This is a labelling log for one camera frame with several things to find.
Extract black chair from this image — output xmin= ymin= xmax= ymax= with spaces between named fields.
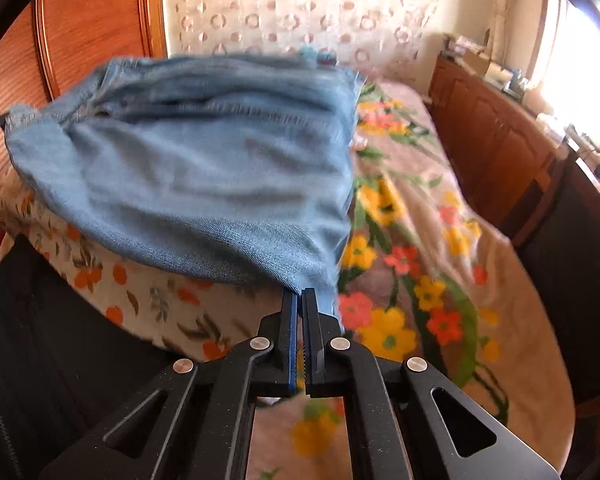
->
xmin=517 ymin=152 xmax=600 ymax=406

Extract long wooden cabinet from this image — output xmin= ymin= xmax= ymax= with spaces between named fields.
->
xmin=427 ymin=52 xmax=581 ymax=246

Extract bright window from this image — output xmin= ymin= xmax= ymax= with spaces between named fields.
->
xmin=530 ymin=0 xmax=600 ymax=161

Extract beige window curtain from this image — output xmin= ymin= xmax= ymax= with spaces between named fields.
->
xmin=490 ymin=0 xmax=551 ymax=81

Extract orange fruit print quilt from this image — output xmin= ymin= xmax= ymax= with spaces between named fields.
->
xmin=0 ymin=175 xmax=341 ymax=366

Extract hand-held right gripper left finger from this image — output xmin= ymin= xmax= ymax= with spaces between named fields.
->
xmin=40 ymin=287 xmax=301 ymax=480

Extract small box with teal bundle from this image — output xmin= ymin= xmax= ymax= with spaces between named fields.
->
xmin=300 ymin=45 xmax=338 ymax=67

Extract wooden louvered wardrobe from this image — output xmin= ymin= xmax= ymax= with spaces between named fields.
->
xmin=0 ymin=0 xmax=168 ymax=261

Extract light blue denim pants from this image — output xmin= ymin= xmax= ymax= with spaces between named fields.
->
xmin=4 ymin=52 xmax=368 ymax=331

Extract sheer circle pattern curtain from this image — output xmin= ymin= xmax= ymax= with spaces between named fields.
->
xmin=162 ymin=0 xmax=446 ymax=83

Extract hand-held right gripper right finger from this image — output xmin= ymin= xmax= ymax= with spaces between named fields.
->
xmin=301 ymin=287 xmax=561 ymax=480

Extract floral pink blanket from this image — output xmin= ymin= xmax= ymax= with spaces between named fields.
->
xmin=245 ymin=77 xmax=576 ymax=480

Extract cardboard box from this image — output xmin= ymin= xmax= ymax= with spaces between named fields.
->
xmin=460 ymin=52 xmax=492 ymax=76

